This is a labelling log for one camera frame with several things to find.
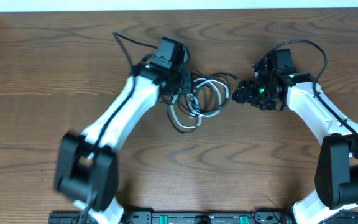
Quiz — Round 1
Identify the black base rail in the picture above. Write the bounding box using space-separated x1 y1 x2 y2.
47 208 358 224

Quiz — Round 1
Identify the white USB cable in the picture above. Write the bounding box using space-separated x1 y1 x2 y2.
169 77 231 130

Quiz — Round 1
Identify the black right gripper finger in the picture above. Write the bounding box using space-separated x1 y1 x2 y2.
236 80 250 93
232 91 247 104

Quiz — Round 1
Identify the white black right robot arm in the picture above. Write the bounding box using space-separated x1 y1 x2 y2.
232 73 358 223

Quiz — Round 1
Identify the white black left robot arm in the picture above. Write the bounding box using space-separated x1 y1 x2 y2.
54 62 192 223

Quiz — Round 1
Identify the black USB cable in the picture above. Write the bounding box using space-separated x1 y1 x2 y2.
158 63 239 134

